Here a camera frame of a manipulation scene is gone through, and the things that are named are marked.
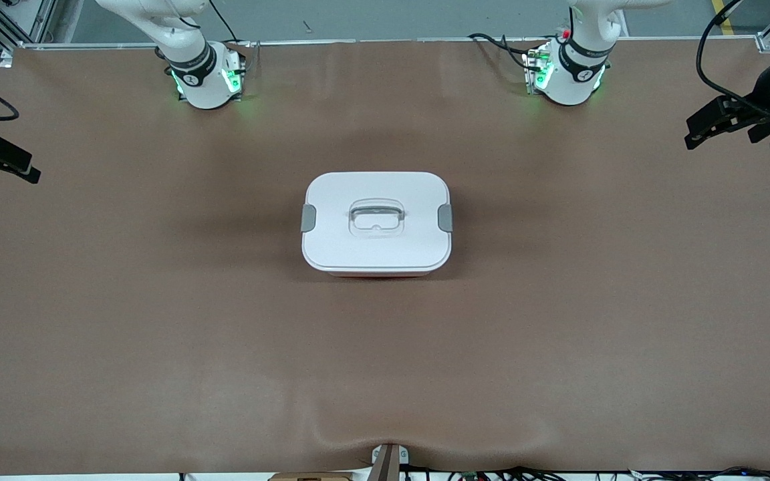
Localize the brown table mat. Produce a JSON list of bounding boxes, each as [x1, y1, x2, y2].
[[0, 39, 770, 476]]

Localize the metal table clamp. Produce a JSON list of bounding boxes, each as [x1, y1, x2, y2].
[[370, 444, 410, 481]]

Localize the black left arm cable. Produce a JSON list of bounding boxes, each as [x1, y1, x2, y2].
[[695, 0, 770, 122]]

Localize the black left arm base cables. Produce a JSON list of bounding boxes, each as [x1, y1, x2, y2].
[[467, 32, 536, 71]]

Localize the black right arm base cable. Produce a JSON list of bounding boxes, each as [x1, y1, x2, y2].
[[208, 0, 245, 44]]

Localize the silver table edge rail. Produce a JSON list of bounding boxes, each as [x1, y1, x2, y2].
[[17, 37, 760, 50]]

